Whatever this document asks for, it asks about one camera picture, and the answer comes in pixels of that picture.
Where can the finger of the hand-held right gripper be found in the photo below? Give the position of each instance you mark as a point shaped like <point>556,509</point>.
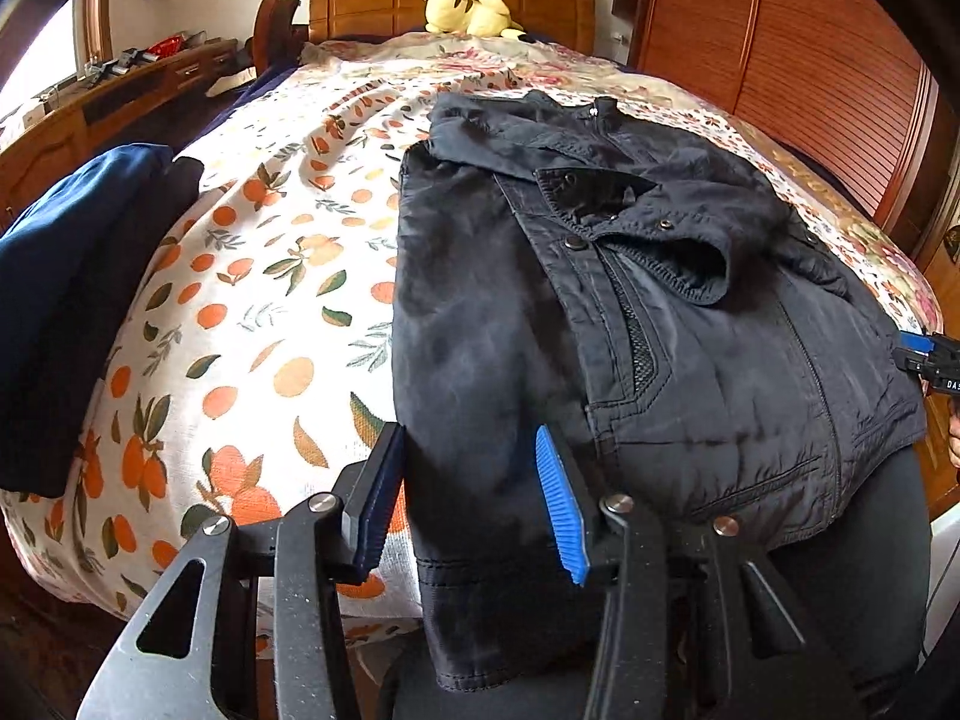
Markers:
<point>911,361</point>
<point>916,342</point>

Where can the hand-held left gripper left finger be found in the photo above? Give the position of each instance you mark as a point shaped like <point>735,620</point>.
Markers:
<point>375,510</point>

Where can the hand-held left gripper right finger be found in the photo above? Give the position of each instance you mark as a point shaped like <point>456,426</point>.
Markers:
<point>562,502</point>

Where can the black jacket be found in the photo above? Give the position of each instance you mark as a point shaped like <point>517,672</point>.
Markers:
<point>487,352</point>

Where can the person's right hand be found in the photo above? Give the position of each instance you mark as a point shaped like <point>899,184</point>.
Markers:
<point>955,439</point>

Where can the hanging key bunch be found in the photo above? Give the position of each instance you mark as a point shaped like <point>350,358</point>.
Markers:
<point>954,244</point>

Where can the wooden wardrobe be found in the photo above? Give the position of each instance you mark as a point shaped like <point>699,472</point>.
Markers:
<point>787,52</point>

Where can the folded black garment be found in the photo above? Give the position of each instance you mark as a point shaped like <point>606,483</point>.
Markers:
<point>60,412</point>

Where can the navy blue bed sheet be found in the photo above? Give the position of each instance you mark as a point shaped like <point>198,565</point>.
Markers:
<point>262,86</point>

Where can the floral quilt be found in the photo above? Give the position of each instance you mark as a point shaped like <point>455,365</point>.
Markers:
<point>487,64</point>

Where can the sheet of paper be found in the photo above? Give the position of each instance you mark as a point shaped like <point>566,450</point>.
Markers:
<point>232,82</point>

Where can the wooden desk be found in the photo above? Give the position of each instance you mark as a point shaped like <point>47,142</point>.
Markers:
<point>60,135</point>

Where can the wooden chair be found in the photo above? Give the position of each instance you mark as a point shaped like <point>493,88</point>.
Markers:
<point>274,26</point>

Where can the yellow plush toy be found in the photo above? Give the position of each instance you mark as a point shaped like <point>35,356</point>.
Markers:
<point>469,11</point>

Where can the wooden bed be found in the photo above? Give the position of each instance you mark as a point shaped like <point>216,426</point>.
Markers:
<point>375,0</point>

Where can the red object on desk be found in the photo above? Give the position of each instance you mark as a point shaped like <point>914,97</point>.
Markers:
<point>165,45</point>

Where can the black device on desk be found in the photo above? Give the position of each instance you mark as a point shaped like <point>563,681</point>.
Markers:
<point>116,66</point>

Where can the window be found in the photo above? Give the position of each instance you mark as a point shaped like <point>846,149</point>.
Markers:
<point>45,52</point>

